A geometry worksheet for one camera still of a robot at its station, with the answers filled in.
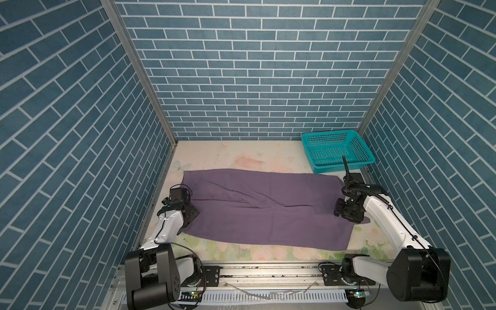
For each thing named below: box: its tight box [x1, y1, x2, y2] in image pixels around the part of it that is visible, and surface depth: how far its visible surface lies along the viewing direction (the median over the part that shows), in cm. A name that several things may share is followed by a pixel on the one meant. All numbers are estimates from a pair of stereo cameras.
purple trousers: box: [176, 168, 356, 251], surface depth 93 cm
